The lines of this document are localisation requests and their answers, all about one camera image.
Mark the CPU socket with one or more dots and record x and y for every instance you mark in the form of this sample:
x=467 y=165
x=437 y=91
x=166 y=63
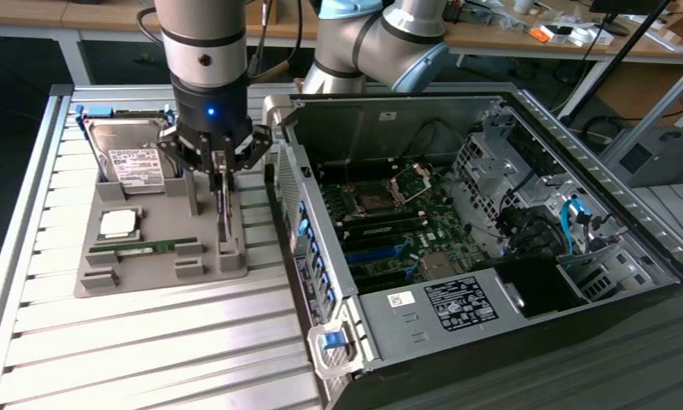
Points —
x=373 y=200

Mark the black chassis switch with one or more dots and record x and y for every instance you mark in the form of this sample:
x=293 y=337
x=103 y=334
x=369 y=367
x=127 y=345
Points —
x=307 y=172

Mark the black monitor with stand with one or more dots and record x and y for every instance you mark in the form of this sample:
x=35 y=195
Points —
x=612 y=25

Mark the silver CPU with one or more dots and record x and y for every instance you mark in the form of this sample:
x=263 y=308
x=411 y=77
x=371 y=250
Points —
x=120 y=224

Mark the black open PC case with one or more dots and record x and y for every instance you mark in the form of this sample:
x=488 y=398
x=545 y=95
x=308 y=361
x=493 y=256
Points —
x=489 y=354

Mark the blue disk caddy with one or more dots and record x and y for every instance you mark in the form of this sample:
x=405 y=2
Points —
x=99 y=113

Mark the grey metal device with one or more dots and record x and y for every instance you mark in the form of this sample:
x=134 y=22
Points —
x=476 y=13

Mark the silver hard disk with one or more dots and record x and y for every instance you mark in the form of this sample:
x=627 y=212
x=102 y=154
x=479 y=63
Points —
x=128 y=145

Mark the grey metal cabinet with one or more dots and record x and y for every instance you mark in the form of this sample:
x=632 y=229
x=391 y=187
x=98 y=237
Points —
x=661 y=158

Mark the silver perforated drive cage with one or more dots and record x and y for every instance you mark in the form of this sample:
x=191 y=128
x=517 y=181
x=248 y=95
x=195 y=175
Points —
x=484 y=171

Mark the white small box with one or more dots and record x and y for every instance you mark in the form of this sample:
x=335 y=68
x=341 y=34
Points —
x=587 y=38

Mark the orange and black small box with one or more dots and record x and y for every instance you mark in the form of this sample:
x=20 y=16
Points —
x=541 y=34

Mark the green RAM stick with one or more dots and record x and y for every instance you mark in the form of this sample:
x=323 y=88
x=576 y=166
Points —
x=159 y=246

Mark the open metal socket cover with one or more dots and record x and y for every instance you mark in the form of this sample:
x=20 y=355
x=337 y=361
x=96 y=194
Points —
x=413 y=183

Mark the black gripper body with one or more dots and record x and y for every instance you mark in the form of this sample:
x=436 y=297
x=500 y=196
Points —
x=214 y=102

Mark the white cup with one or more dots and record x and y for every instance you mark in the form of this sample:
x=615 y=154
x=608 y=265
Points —
x=524 y=5

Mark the green motherboard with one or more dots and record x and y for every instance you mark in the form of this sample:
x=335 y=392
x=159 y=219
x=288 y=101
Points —
x=464 y=243

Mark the black plastic shroud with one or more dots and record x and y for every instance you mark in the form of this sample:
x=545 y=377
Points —
x=536 y=286

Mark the black tripod pole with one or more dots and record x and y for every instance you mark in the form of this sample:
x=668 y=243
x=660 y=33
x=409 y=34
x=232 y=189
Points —
x=632 y=42

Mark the wooden desk with white frame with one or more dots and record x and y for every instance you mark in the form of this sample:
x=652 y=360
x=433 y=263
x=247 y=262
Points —
x=507 y=36
x=34 y=17

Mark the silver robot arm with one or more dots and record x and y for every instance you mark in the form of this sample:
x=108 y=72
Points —
x=228 y=55

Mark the graphics card with metal bracket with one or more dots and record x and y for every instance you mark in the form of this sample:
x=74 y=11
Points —
x=229 y=218

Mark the grey power supply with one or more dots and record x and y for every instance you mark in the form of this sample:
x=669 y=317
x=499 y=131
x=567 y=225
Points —
x=404 y=337

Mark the silver disk bay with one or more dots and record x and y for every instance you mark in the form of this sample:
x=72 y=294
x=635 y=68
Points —
x=609 y=277

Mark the upright blue card retention clip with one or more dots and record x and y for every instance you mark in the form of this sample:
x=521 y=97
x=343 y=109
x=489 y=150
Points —
x=304 y=227

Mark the grey parts rack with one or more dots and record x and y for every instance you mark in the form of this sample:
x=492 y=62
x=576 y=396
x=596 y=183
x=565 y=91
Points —
x=166 y=265

